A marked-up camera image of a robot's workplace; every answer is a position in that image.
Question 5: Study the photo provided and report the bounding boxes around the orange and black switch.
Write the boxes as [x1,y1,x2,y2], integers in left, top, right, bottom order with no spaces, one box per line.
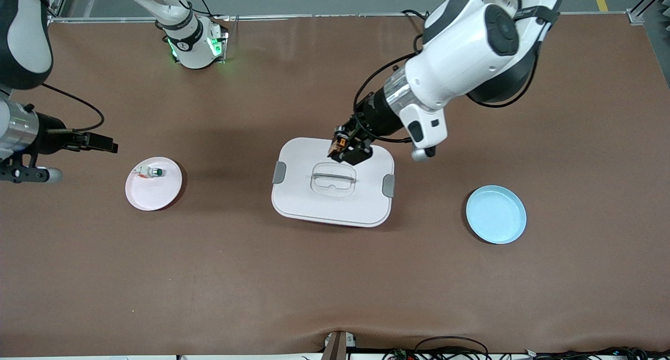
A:
[328,132,348,158]

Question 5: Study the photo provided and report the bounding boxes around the white lidded storage box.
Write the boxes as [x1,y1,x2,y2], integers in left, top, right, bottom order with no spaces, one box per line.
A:
[271,137,395,228]

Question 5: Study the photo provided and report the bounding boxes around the pink round plate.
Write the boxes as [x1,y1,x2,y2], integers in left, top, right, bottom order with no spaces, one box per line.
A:
[125,156,183,211]

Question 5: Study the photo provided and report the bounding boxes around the brown table mat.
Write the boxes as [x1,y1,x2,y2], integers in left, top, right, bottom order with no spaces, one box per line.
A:
[0,12,670,358]

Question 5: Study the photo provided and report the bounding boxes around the light blue round plate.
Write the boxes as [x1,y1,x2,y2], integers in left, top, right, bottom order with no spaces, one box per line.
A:
[466,185,527,244]

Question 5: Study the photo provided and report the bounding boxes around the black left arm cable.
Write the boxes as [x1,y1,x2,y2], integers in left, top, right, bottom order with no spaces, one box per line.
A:
[353,0,568,144]

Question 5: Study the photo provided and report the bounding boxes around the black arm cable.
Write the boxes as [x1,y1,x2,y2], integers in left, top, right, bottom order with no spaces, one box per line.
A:
[42,83,105,133]
[353,0,568,144]

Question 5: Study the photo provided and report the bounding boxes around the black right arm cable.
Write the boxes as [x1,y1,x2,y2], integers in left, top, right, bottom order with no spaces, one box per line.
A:
[42,83,105,133]

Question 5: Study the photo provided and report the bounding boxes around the grey table edge rail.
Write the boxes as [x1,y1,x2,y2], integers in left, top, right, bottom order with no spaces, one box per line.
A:
[50,12,631,24]

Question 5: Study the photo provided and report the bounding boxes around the black right base cable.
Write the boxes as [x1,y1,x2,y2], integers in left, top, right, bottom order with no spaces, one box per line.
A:
[178,0,216,19]

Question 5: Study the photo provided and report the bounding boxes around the brown camera mount post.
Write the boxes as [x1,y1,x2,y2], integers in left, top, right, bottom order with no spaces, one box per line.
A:
[321,330,358,360]

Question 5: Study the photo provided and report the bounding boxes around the black looped cable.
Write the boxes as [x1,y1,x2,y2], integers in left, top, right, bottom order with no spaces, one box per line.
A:
[414,336,490,360]

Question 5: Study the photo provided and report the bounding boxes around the black cable bundle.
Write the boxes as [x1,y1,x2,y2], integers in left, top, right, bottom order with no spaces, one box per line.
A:
[523,346,670,360]

